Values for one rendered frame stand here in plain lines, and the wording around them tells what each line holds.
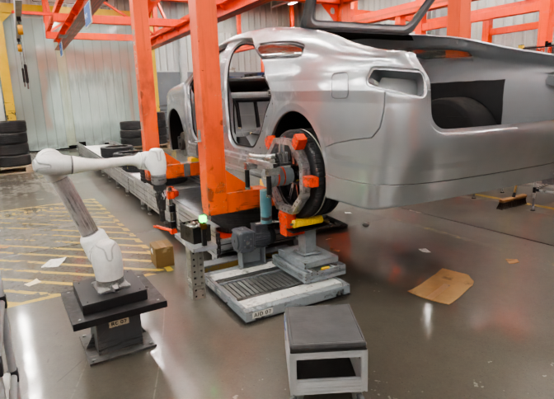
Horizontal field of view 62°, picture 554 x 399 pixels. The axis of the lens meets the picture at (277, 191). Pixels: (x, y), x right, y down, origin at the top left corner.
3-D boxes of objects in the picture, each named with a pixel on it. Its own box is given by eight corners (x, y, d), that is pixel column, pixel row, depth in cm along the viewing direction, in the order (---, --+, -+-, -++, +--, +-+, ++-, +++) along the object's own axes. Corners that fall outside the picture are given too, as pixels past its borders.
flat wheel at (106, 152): (138, 157, 963) (138, 145, 958) (108, 160, 921) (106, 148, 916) (126, 154, 1012) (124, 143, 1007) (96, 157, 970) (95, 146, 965)
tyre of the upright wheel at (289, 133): (332, 231, 342) (354, 154, 307) (305, 237, 331) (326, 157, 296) (289, 184, 389) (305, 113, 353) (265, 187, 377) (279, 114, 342)
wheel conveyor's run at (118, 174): (185, 191, 720) (183, 166, 712) (129, 199, 680) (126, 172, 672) (110, 152, 1305) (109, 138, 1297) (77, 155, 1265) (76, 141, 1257)
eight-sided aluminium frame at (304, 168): (311, 218, 318) (309, 140, 307) (302, 219, 315) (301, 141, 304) (273, 204, 365) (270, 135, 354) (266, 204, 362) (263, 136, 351)
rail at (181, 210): (226, 251, 380) (224, 226, 375) (215, 253, 375) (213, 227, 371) (152, 199, 592) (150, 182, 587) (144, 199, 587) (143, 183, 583)
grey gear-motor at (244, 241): (287, 262, 374) (286, 221, 367) (241, 274, 354) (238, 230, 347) (276, 256, 390) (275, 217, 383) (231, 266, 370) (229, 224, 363)
